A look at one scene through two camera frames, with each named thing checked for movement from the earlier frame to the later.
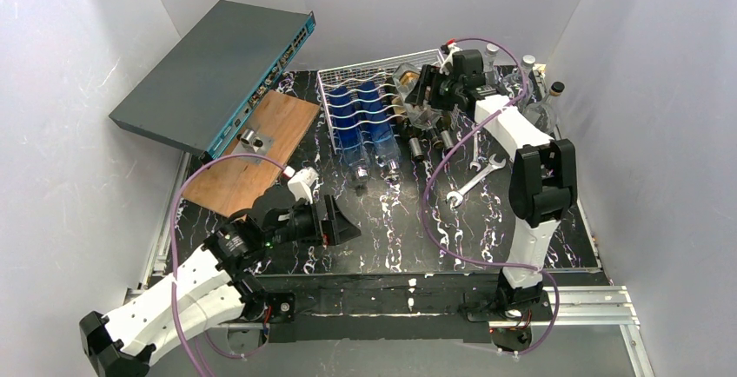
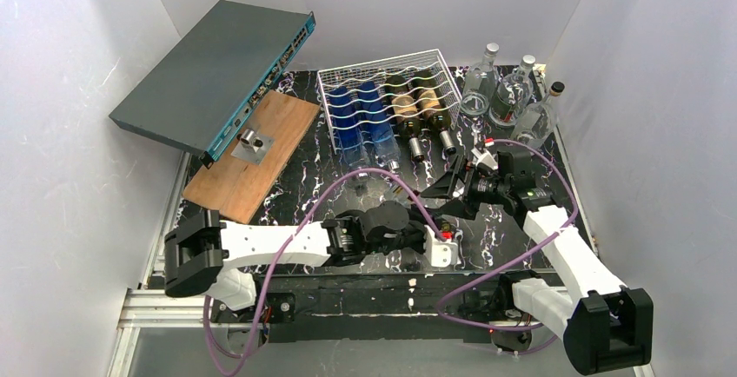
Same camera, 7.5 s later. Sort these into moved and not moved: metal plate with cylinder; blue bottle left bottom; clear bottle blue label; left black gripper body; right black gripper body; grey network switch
Moved: right black gripper body; left black gripper body
Not moved: clear bottle blue label; blue bottle left bottom; grey network switch; metal plate with cylinder
